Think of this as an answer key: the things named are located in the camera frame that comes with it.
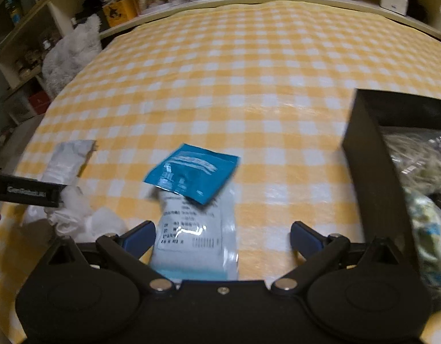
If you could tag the white labelled packet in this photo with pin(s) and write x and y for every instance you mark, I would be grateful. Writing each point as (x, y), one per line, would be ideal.
(195, 236)

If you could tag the clear bag of rubber bands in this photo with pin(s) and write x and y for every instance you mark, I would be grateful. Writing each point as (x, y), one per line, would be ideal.
(424, 173)

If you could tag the black box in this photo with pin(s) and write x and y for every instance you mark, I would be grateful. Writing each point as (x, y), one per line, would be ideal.
(378, 172)

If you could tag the yellow checkered bed sheet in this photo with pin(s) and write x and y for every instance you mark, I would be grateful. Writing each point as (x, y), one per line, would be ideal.
(206, 79)

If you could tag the blue label bottle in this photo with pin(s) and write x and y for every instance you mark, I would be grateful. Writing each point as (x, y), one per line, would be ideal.
(13, 11)

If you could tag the grey pouch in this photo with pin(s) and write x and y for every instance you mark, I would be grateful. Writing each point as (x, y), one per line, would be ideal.
(68, 161)

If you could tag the yellow box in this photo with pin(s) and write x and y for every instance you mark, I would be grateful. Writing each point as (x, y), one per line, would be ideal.
(118, 10)

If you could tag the blue packet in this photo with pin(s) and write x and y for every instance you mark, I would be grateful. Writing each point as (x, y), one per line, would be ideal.
(192, 172)

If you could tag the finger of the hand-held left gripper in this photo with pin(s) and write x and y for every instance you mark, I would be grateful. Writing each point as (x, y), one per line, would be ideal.
(23, 182)
(30, 195)

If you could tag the floral fabric pouch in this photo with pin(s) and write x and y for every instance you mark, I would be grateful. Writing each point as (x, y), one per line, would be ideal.
(428, 236)

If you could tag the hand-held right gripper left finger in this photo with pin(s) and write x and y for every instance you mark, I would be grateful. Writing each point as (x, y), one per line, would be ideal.
(140, 239)

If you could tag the red box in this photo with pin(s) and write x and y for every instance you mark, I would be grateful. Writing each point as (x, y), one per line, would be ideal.
(39, 101)

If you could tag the white plastic bags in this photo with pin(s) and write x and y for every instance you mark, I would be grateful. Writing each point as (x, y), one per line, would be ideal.
(81, 215)

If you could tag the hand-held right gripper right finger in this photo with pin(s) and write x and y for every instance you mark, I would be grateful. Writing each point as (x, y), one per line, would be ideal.
(303, 239)

